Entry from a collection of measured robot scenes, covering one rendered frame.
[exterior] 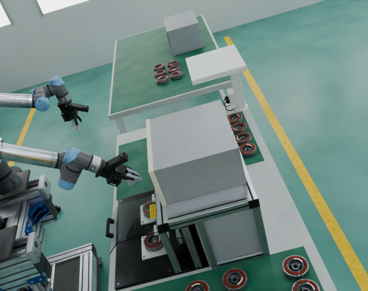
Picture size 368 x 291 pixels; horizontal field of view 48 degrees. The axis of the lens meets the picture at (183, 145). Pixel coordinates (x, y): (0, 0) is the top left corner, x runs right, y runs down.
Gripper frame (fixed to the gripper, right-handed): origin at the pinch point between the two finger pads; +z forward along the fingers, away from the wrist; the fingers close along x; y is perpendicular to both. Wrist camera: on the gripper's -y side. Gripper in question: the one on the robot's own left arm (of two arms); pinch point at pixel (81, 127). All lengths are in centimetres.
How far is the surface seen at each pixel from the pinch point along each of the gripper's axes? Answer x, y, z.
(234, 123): -6, -94, 37
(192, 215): 100, -51, 4
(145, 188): 27, -26, 40
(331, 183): -1, -158, 115
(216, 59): -23, -95, -5
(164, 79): -109, -59, 36
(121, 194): 24.7, -10.0, 40.2
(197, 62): -27, -83, -5
